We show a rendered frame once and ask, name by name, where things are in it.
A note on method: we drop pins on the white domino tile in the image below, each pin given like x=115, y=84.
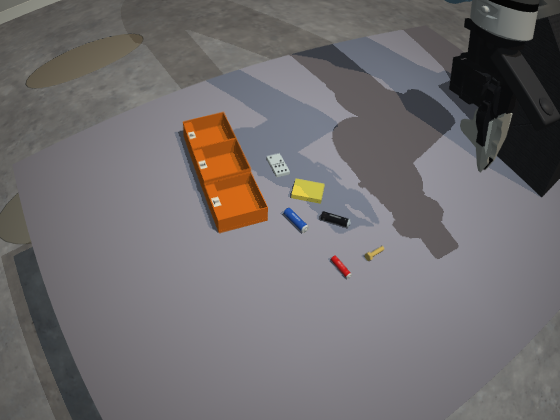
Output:
x=278, y=165

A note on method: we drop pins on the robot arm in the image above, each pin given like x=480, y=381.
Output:
x=515, y=20

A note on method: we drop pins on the blue aa battery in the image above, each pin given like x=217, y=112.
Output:
x=296, y=220

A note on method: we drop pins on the red battery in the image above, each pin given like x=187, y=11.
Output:
x=341, y=267

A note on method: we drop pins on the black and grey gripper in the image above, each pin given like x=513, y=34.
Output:
x=478, y=81

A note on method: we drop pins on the black aa battery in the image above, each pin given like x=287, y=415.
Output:
x=335, y=219

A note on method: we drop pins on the tan bolt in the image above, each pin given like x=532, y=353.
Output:
x=369, y=256

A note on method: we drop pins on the orange three-compartment bin rack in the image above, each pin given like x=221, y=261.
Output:
x=238, y=191

